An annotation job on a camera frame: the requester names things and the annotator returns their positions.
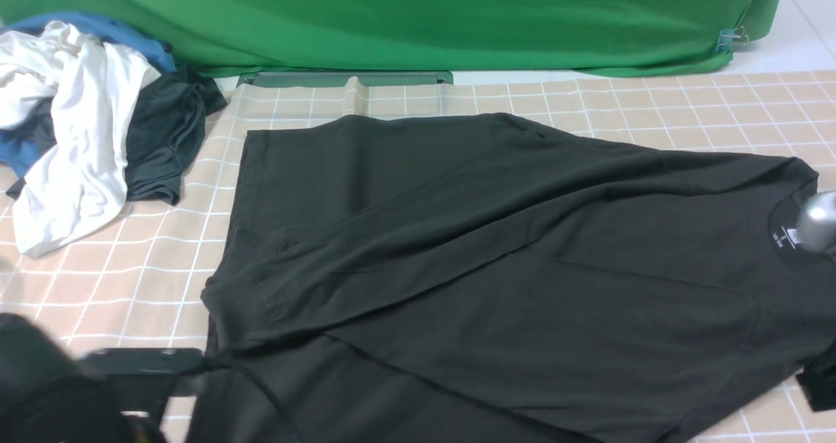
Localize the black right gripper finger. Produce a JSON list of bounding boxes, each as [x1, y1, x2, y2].
[[796, 345, 835, 412]]

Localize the dark gray long-sleeve top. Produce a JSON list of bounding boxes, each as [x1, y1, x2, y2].
[[186, 113, 834, 442]]

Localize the blue binder clip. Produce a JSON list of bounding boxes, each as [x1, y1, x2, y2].
[[715, 26, 750, 53]]

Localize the green backdrop cloth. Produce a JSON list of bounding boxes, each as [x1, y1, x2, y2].
[[2, 0, 779, 78]]

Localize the beige checkered tablecloth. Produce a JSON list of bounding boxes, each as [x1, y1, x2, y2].
[[0, 71, 836, 443]]

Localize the dark teal crumpled shirt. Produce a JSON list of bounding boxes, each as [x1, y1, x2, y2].
[[2, 65, 227, 205]]

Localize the white crumpled shirt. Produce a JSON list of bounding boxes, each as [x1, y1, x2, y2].
[[2, 21, 159, 257]]

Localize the blue crumpled garment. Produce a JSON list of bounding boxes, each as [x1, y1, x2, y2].
[[1, 11, 176, 177]]

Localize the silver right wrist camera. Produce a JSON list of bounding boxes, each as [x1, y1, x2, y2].
[[796, 190, 835, 254]]

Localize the green metal base rail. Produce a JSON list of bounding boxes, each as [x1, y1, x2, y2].
[[238, 71, 454, 88]]

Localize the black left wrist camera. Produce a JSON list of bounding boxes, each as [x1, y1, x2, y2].
[[80, 348, 207, 426]]

